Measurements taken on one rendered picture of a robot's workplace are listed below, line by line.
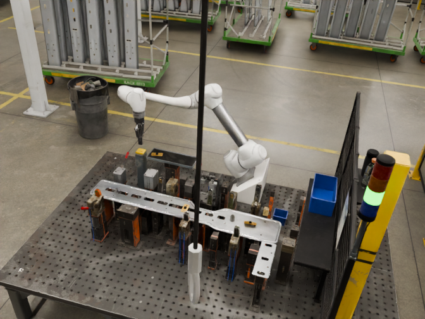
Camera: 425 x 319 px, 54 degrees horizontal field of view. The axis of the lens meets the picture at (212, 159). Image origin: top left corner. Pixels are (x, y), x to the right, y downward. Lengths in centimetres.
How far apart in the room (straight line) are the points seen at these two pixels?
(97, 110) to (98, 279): 296
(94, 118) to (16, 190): 132
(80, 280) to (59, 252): 31
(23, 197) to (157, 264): 228
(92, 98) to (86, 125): 41
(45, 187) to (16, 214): 47
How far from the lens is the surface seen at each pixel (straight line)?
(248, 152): 328
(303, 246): 272
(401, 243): 461
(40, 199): 479
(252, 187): 334
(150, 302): 276
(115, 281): 289
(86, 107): 542
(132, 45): 685
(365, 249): 211
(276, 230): 282
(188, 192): 302
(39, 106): 643
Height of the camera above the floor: 291
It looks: 34 degrees down
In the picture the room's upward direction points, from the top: 4 degrees clockwise
